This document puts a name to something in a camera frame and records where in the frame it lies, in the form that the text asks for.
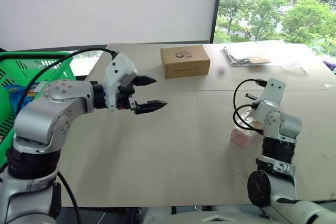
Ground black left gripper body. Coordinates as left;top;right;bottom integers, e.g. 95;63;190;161
117;77;139;112

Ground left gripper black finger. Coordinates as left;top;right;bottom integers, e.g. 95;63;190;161
132;75;158;87
134;100;169;115

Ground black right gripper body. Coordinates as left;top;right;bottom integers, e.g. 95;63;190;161
245;92;260;110

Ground clear pack with pink contents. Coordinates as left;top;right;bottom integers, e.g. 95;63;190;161
230;107;264;148

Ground green plastic basket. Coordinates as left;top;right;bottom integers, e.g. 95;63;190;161
0;50;75;175

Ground brown paper card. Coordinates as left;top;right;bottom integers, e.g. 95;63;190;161
248;56;271;65

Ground brown cardboard box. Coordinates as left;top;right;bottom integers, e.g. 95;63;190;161
160;45;212;80

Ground pile of clear plastic bags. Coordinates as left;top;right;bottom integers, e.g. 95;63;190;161
222;42;271;67

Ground small clear plastic bag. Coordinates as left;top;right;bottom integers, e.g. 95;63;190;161
281;60;310;73

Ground purple object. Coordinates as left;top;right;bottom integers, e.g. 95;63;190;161
322;58;336;74

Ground green trees outside window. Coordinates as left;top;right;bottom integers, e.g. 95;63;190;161
214;0;336;57

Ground blue snack bag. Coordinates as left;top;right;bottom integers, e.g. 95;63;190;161
4;83;36;111

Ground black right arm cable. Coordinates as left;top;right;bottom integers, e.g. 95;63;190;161
233;78;266;136

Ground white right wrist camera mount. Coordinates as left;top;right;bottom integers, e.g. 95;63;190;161
252;78;287;105

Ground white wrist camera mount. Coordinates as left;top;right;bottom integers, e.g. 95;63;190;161
102;52;139;111
252;78;287;105

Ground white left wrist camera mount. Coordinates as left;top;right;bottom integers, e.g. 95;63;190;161
102;52;139;111

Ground black window frame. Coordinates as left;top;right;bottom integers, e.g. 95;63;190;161
209;0;225;44

